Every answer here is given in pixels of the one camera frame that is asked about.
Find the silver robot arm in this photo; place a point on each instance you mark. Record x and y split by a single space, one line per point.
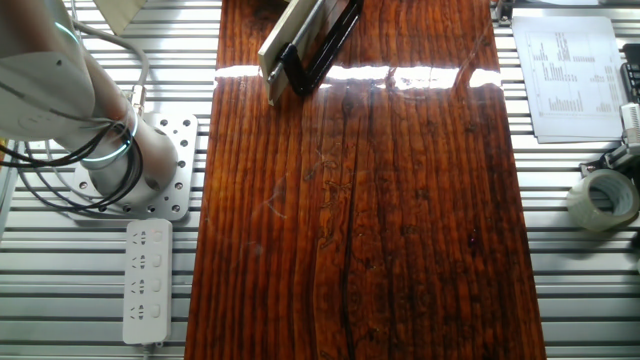
50 85

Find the brown wooden board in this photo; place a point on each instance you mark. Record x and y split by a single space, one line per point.
400 225

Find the black screw clamp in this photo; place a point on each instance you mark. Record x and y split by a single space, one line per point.
300 82

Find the white power strip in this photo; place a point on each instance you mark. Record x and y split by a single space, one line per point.
147 325

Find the dark metal clamp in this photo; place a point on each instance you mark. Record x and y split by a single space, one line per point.
502 12

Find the clear tape roll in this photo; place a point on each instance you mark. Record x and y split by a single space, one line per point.
580 210

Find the printed paper sheets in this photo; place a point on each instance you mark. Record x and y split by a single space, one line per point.
565 75

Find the black keyboard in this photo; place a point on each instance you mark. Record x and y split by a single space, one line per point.
632 75

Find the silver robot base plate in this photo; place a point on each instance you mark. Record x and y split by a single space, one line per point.
182 165

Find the cream wooden frame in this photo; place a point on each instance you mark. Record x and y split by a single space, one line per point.
280 40

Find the small grey metal bracket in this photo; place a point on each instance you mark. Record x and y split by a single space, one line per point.
617 159

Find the silver ribbed camera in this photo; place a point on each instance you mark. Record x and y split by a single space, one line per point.
632 125

